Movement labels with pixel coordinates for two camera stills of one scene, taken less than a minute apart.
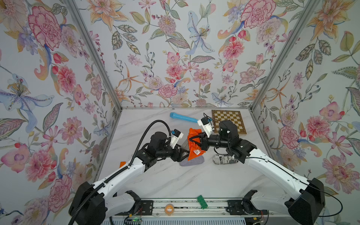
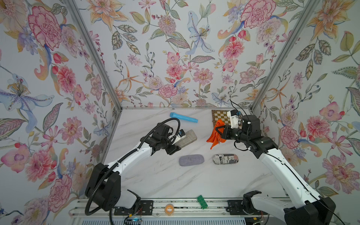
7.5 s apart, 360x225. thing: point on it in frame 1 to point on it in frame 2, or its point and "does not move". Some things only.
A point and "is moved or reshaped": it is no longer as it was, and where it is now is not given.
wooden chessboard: x=219 y=115 does not move
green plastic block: x=202 y=201 does not move
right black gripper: x=205 y=143 to x=226 y=134
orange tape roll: x=169 y=209 does not move
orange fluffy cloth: x=194 y=150 is moved or reshaped
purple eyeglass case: x=197 y=160 does not move
